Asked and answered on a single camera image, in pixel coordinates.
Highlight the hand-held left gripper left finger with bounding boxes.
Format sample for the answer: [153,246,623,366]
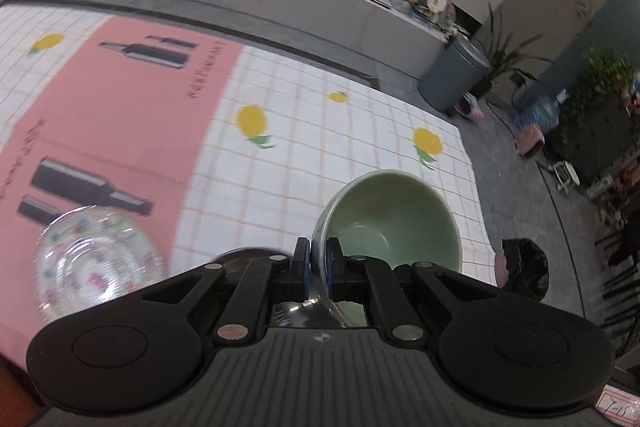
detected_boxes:
[169,237,310,343]

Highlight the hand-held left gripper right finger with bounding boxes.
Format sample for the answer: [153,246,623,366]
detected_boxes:
[324,239,482,343]

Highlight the green ceramic bowl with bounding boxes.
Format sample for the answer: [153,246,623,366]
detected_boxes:
[310,170,464,329]

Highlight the flower print glass plate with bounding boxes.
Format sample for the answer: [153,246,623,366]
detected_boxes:
[32,205,167,324]

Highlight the lemon print checked tablecloth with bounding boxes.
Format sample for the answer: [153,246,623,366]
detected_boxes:
[0,2,502,358]

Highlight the black trash bag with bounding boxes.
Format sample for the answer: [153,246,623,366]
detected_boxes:
[499,237,552,304]

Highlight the pink slippers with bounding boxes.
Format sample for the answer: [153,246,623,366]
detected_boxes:
[454,93,487,122]

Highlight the grey trash bin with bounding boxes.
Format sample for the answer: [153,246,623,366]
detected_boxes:
[417,34,494,114]

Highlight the pink stool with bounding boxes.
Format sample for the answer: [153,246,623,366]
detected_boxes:
[514,127,547,158]

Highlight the white stool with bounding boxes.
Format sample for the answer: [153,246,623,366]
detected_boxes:
[546,159,582,196]

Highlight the blue water bottle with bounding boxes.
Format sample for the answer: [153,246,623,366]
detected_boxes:
[519,89,571,134]

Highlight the grey marble bench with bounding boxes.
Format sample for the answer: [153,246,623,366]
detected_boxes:
[0,0,453,82]

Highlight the tall leafy plant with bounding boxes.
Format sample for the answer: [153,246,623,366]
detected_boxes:
[472,1,553,100]

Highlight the dark red cloth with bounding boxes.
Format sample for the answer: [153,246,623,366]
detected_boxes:
[0,351,43,427]

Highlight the pink paper label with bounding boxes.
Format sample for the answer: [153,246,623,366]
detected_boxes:
[594,382,640,424]

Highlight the bushy green plant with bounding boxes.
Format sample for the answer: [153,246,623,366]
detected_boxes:
[555,39,640,172]

